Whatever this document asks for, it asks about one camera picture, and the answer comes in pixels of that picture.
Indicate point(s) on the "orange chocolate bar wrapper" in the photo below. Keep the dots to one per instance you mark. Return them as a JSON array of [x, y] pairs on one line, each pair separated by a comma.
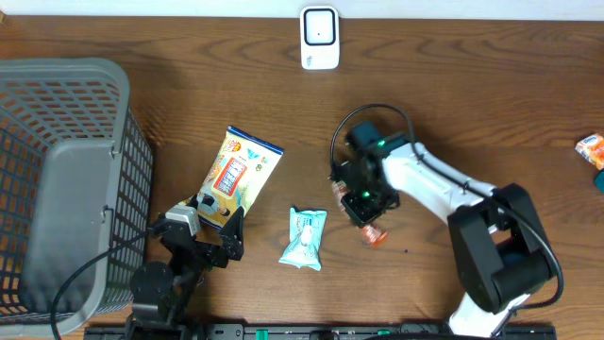
[[372, 235]]

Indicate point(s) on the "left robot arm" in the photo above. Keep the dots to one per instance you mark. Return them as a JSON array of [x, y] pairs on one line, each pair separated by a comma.
[[162, 291]]

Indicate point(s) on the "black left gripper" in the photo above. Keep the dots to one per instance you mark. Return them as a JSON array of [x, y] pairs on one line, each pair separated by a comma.
[[233, 239]]

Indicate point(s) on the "grey plastic basket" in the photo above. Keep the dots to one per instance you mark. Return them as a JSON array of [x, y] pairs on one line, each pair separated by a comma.
[[76, 174]]

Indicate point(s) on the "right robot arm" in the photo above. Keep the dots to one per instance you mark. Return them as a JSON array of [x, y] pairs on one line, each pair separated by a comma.
[[500, 249]]

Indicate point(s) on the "white barcode scanner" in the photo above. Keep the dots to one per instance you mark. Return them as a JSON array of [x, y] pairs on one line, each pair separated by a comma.
[[319, 38]]

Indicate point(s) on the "yellow snack bag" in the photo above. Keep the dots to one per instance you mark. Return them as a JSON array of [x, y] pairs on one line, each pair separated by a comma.
[[241, 168]]

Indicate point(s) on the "orange small snack packet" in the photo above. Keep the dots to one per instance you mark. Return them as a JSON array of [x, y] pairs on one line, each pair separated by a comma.
[[591, 148]]

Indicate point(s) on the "teal small snack packet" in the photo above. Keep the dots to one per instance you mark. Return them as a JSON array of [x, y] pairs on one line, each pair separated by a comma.
[[306, 230]]

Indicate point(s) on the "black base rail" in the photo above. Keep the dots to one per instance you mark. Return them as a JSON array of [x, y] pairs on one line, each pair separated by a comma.
[[242, 332]]

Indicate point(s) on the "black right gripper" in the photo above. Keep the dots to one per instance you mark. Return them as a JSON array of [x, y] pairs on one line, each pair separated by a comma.
[[360, 214]]

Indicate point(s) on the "blue mouthwash bottle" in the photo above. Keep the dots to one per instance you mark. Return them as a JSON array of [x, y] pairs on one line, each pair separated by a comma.
[[599, 181]]

